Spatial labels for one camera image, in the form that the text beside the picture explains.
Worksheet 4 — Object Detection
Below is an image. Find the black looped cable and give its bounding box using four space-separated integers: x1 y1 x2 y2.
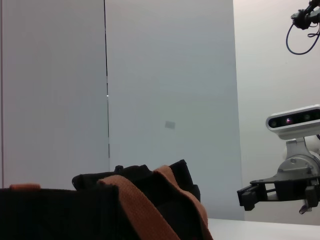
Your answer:
286 21 320 55

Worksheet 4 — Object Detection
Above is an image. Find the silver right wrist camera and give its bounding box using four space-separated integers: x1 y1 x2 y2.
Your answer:
265 104 320 141

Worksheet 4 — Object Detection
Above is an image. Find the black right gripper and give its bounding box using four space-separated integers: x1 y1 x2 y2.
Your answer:
236 174 320 212

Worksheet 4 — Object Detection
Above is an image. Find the black bag with brown handles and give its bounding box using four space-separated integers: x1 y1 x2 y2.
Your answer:
0 159 215 240

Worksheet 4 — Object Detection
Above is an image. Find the black overhead mount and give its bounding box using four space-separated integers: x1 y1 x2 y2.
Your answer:
290 0 320 31

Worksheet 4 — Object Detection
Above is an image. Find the right gripper connector cable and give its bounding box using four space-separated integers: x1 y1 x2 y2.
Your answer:
299 203 312 215

